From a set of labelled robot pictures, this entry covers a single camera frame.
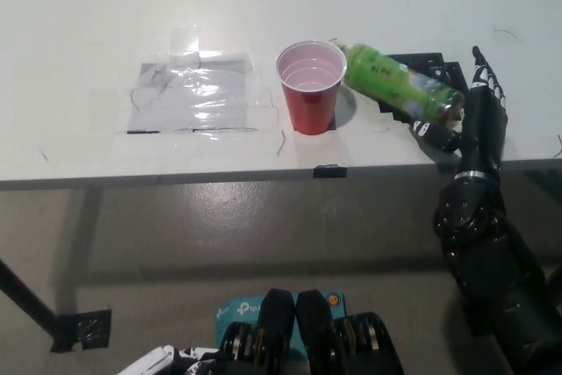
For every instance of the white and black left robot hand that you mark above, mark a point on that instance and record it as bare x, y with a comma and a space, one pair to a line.
193, 359

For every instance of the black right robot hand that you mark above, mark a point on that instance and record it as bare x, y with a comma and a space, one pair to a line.
483, 129

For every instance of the green tea plastic bottle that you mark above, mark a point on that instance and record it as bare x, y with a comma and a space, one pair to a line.
386, 76

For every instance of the black robot torso blocks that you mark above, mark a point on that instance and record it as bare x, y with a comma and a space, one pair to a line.
314, 335

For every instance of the red plastic cup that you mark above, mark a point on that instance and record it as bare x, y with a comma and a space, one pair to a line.
309, 107

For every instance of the teal tp-link box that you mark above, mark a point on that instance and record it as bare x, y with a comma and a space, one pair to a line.
237, 311

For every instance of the large black tape square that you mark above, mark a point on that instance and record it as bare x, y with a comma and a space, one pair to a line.
443, 69

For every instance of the black tape tab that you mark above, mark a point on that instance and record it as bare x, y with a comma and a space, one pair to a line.
329, 171

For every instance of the black table leg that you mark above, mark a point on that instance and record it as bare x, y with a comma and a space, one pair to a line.
26, 293

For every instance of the clear taped plastic sheet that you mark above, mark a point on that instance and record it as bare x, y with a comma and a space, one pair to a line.
189, 98

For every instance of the clear tape strip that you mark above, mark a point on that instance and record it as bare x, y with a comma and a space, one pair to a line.
184, 39

